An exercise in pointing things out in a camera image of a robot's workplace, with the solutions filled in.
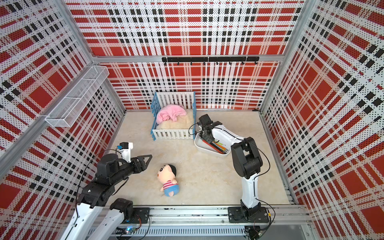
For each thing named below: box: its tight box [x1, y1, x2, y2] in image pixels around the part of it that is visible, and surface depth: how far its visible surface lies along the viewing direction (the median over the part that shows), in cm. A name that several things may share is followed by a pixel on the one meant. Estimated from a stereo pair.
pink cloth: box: [156, 104, 187, 124], surface depth 101 cm
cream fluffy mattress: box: [156, 108, 194, 130], surface depth 102 cm
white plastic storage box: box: [194, 132, 232, 158], surface depth 98 cm
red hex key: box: [202, 139, 224, 154], surface depth 100 cm
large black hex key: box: [210, 142, 227, 154], surface depth 100 cm
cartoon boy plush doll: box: [157, 164, 180, 197], surface depth 80 cm
